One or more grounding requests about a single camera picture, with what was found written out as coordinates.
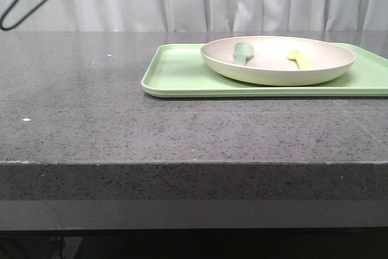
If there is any cream round plate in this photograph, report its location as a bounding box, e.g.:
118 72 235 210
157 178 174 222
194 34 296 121
201 36 356 86

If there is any yellow plastic fork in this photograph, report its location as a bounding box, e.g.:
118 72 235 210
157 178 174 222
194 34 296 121
286 50 315 70

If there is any light green serving tray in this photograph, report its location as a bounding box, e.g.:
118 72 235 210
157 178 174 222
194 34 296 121
141 43 387 98

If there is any pale green plastic spoon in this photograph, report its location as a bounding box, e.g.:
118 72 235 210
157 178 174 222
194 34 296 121
234 42 254 66

